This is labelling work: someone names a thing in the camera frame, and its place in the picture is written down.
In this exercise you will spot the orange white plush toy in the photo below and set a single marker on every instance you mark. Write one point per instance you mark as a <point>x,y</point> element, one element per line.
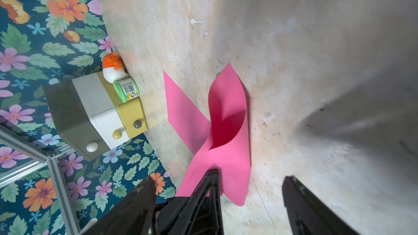
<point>113,68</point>

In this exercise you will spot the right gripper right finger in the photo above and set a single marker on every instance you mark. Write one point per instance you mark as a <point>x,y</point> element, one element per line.
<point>307,214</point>

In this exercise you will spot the green lidded can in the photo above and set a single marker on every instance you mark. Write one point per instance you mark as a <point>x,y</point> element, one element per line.
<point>126,89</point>

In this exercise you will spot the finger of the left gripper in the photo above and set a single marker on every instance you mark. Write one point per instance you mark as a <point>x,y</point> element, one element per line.
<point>131,216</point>

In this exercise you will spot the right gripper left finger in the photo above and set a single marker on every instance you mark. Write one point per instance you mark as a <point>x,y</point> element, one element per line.
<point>198,214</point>

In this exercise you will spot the pink square paper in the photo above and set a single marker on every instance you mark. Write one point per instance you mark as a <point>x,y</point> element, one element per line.
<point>220,142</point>

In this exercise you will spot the small drawer cabinet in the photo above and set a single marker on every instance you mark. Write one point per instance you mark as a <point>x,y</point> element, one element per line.
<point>89,116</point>

